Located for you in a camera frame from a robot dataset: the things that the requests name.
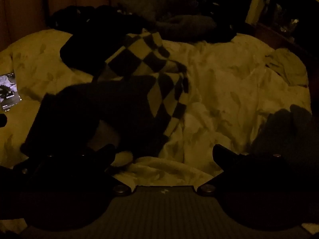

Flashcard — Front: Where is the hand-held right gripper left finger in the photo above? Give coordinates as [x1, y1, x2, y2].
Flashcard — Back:
[14, 143, 132, 196]

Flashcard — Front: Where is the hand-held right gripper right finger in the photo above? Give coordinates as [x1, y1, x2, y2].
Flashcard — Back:
[197, 144, 296, 196]

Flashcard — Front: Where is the black and cream checkered sweater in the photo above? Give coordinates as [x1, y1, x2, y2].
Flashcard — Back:
[92, 28, 191, 156]

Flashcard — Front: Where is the cream leaf print duvet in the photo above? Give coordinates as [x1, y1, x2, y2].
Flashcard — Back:
[0, 28, 312, 188]

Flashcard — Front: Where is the dark grey cloth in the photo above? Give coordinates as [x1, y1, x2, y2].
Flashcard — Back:
[250, 104, 313, 162]

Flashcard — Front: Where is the light crumpled cloth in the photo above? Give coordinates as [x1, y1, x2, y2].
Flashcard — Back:
[265, 48, 308, 86]

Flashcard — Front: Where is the black cloth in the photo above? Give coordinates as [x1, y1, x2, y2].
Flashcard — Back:
[50, 4, 147, 76]

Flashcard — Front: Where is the dark printed card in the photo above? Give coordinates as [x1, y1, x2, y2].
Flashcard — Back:
[0, 72, 22, 112]

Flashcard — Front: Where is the dark wooden furniture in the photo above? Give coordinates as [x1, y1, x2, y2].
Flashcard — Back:
[245, 0, 319, 65]

